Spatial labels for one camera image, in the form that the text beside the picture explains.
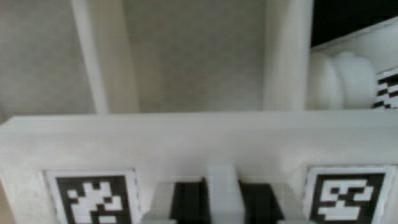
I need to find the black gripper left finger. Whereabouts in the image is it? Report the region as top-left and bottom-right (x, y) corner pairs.
(140, 176), (209, 224)

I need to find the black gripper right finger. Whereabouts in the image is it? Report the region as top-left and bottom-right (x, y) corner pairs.
(237, 181), (312, 224)

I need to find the white cabinet door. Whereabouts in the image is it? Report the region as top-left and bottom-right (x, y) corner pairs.
(0, 110), (398, 224)

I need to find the white cabinet body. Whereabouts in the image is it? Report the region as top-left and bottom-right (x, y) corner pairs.
(0, 0), (314, 119)

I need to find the white U-shaped fence wall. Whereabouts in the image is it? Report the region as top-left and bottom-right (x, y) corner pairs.
(305, 16), (398, 110)

